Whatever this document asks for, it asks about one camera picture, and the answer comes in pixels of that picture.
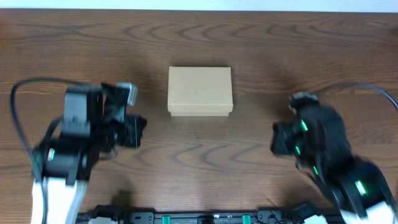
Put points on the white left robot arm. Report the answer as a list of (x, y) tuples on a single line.
[(94, 122)]

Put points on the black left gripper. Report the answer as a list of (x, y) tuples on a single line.
[(133, 124)]

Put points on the brown cardboard box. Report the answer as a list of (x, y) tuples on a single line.
[(200, 91)]

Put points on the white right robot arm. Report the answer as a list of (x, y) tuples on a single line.
[(317, 139)]

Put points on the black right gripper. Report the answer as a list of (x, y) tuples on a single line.
[(283, 130)]

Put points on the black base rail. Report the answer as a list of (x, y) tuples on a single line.
[(301, 213)]

